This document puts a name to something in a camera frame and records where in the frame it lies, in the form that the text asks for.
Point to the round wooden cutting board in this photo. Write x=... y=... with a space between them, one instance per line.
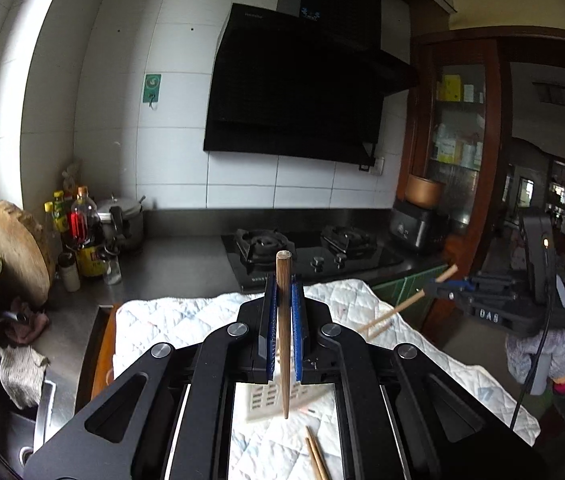
x=12 y=255

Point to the white plastic utensil holder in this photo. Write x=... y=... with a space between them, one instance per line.
x=262 y=402

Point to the small red bottle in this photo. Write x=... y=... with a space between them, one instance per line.
x=78 y=227

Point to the white quilted mat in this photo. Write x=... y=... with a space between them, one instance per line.
x=187 y=320

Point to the yellow label dark jar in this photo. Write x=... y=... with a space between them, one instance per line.
x=91 y=262

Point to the metal pressure cooker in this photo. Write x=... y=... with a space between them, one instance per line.
x=130 y=222

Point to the green cabinet doors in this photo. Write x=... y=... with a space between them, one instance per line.
x=402 y=292

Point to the green wall hook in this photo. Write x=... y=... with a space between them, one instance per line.
x=151 y=87

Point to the yellow box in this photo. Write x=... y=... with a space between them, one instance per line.
x=450 y=89

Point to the white wall socket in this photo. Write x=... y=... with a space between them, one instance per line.
x=378 y=165

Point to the wooden chopstick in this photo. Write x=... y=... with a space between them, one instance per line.
x=387 y=326
x=316 y=467
x=392 y=311
x=318 y=452
x=284 y=335

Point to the wooden glass cabinet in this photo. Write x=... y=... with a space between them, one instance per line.
x=492 y=160

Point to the black gas stove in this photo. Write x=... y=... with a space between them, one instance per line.
x=312 y=260

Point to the grey knit rag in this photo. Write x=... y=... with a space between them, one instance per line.
x=22 y=375

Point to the pink cloth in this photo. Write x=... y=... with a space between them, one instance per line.
x=25 y=325

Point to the yellow cap green bottle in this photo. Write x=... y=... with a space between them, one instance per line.
x=61 y=210

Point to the black countertop appliance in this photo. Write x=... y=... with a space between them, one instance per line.
x=415 y=230

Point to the white shaker jar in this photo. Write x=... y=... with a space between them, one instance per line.
x=69 y=275

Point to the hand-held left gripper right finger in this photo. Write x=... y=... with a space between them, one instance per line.
x=297 y=330

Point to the clear bottle orange cap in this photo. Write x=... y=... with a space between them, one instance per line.
x=90 y=217

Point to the metal sink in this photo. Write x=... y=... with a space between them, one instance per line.
x=2 y=435

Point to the small glass jar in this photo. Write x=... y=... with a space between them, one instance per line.
x=112 y=271

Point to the black range hood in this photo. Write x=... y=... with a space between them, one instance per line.
x=292 y=90

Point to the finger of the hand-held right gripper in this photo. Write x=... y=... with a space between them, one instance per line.
x=455 y=284
x=462 y=297

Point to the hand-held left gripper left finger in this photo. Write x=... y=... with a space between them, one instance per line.
x=270 y=330

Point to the copper pot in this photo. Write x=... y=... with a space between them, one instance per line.
x=425 y=192

